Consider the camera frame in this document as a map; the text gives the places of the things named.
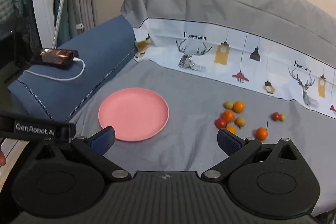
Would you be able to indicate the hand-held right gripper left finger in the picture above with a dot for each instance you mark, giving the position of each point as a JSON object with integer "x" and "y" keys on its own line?
{"x": 105, "y": 138}

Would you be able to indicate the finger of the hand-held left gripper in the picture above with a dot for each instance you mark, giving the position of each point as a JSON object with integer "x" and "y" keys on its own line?
{"x": 67, "y": 132}

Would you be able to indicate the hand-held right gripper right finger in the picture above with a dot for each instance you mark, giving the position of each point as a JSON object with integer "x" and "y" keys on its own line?
{"x": 227, "y": 142}

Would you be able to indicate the red cherry tomato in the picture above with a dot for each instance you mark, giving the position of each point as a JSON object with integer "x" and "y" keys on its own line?
{"x": 220, "y": 123}
{"x": 276, "y": 116}

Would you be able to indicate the orange mandarin with stem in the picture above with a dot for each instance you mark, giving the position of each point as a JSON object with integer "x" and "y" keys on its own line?
{"x": 262, "y": 133}

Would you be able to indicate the pink plate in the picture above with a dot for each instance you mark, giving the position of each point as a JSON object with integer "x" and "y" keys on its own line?
{"x": 134, "y": 113}

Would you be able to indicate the person's left hand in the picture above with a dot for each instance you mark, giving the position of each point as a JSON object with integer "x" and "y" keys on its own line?
{"x": 1, "y": 159}

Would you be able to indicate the yellow-green fruit with stem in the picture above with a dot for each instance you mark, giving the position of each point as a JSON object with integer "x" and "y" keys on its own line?
{"x": 240, "y": 121}

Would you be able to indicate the small yellow-green fruit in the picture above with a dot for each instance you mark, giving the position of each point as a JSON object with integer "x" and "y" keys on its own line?
{"x": 228, "y": 104}
{"x": 282, "y": 117}

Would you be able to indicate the grey bed sheet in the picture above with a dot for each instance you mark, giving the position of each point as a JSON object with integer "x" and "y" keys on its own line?
{"x": 197, "y": 92}

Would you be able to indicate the black smartphone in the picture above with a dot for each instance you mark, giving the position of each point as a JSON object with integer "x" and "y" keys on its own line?
{"x": 55, "y": 57}

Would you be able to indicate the blue cushion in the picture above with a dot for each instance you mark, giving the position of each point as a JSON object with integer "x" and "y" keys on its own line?
{"x": 102, "y": 50}

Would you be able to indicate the white plastic clip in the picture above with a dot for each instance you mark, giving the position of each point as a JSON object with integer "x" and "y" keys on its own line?
{"x": 79, "y": 26}

